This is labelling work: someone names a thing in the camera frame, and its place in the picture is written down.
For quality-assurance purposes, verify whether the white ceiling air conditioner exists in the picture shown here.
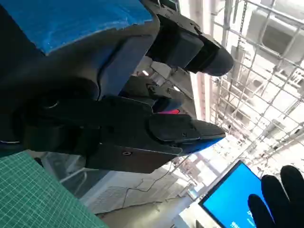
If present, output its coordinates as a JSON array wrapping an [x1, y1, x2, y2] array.
[[248, 4, 304, 55]]

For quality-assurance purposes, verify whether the white wire ceiling grid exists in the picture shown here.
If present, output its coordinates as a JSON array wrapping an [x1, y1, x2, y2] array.
[[209, 0, 304, 167]]

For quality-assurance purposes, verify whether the green cutting mat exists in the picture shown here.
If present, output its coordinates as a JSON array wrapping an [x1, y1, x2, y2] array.
[[0, 151, 110, 228]]

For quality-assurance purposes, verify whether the monitor with blue screen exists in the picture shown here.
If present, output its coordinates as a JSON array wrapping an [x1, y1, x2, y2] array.
[[198, 160, 276, 228]]

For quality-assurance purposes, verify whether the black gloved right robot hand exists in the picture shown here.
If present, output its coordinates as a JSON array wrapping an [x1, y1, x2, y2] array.
[[247, 165, 304, 228]]

